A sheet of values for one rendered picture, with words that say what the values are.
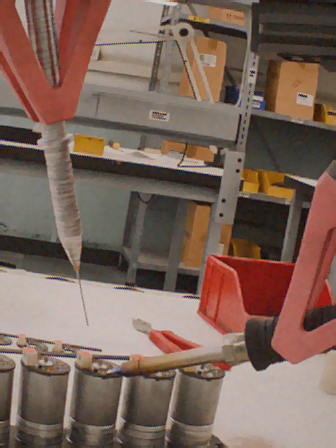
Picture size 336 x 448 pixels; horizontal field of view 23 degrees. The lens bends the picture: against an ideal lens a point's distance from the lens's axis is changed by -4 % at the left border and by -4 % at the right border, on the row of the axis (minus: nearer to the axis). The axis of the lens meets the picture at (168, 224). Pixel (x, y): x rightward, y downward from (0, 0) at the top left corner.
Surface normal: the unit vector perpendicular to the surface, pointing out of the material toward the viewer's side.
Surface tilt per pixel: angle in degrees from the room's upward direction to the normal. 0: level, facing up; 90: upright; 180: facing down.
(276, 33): 89
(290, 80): 85
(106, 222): 90
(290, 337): 98
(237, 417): 0
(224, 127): 90
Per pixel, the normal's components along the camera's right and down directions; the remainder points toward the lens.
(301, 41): -0.34, 0.06
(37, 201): 0.15, 0.16
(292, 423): 0.17, -0.98
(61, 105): 0.50, 0.36
